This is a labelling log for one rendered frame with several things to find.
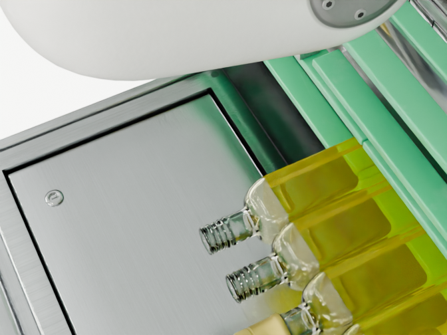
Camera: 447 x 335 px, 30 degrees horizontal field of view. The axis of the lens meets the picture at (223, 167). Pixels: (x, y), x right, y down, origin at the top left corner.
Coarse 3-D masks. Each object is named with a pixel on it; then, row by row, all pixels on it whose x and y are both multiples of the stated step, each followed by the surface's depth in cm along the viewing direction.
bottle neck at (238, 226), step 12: (228, 216) 80; (240, 216) 80; (204, 228) 80; (216, 228) 79; (228, 228) 79; (240, 228) 80; (252, 228) 80; (204, 240) 81; (216, 240) 79; (228, 240) 79; (240, 240) 80; (216, 252) 80
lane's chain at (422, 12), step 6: (408, 0) 80; (414, 0) 79; (414, 6) 79; (420, 6) 78; (420, 12) 79; (426, 12) 78; (426, 18) 78; (432, 18) 77; (432, 24) 78; (438, 30) 77; (444, 36) 76
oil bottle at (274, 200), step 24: (336, 144) 83; (360, 144) 83; (288, 168) 81; (312, 168) 81; (336, 168) 81; (360, 168) 81; (264, 192) 80; (288, 192) 80; (312, 192) 80; (336, 192) 80; (264, 216) 79; (288, 216) 78; (264, 240) 81
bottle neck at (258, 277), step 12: (252, 264) 77; (264, 264) 77; (276, 264) 77; (228, 276) 77; (240, 276) 76; (252, 276) 76; (264, 276) 76; (276, 276) 77; (228, 288) 78; (240, 288) 76; (252, 288) 76; (264, 288) 77; (240, 300) 76
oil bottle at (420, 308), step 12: (432, 288) 74; (444, 288) 74; (408, 300) 73; (420, 300) 73; (432, 300) 73; (444, 300) 73; (384, 312) 72; (396, 312) 72; (408, 312) 72; (420, 312) 72; (432, 312) 72; (444, 312) 72; (360, 324) 72; (372, 324) 72; (384, 324) 72; (396, 324) 72; (408, 324) 72; (420, 324) 72; (432, 324) 72; (444, 324) 72
